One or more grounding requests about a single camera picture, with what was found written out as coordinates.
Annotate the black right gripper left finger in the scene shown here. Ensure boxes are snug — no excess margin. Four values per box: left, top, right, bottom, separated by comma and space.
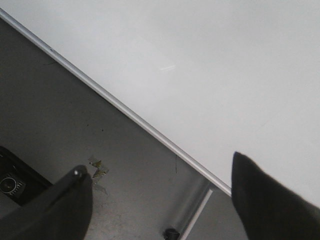
0, 165, 93, 240

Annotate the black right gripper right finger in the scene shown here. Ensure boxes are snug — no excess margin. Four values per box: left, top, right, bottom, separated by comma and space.
231, 152, 320, 240

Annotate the large white whiteboard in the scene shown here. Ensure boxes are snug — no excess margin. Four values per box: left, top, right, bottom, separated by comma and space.
0, 0, 320, 206

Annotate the grey table leg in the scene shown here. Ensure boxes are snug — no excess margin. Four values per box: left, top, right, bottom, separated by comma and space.
177, 183, 214, 240

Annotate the black caster wheel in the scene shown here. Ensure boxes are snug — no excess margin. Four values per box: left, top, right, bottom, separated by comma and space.
163, 228, 180, 240

